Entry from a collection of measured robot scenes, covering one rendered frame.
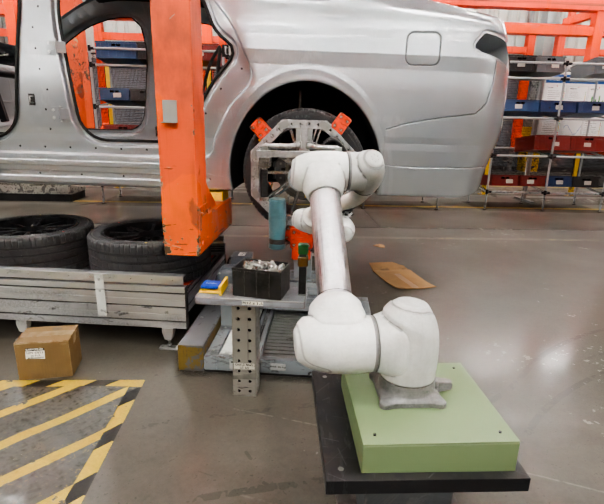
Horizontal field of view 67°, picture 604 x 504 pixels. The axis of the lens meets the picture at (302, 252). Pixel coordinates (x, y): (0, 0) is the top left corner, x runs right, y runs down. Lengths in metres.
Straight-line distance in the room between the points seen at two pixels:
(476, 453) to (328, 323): 0.47
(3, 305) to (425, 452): 2.15
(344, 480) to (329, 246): 0.62
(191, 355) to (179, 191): 0.74
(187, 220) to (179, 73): 0.60
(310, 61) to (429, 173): 0.83
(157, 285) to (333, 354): 1.30
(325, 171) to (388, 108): 1.02
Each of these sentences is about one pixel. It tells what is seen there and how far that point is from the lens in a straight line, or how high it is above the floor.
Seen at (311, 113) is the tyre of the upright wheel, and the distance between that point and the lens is 2.44.
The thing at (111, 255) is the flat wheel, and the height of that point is 0.44.
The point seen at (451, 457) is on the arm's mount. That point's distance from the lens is 1.27.
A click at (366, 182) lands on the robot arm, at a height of 0.92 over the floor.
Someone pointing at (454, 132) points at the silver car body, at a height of 1.08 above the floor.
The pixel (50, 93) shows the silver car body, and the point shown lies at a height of 1.22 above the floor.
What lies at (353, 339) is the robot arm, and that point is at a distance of 1.21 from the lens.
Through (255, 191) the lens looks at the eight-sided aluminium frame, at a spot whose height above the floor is 0.76.
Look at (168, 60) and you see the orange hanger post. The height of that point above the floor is 1.34.
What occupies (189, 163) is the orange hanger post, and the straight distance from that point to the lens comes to 2.03.
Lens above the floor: 1.12
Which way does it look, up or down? 16 degrees down
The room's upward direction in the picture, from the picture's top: 1 degrees clockwise
